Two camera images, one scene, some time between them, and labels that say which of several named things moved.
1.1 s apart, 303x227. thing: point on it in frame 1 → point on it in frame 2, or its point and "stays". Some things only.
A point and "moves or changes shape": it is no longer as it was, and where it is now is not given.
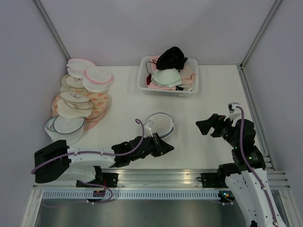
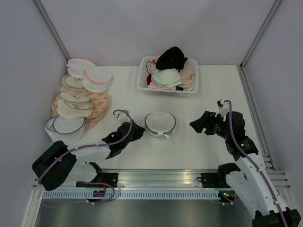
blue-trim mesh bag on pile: x=69 y=128 stays
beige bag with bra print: x=74 y=105 stays
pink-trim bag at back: x=76 y=67 stays
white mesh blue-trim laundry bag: x=164 y=124 moves or changes shape
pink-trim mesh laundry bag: x=97 y=79 stays
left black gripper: x=161 y=147 → x=139 y=131
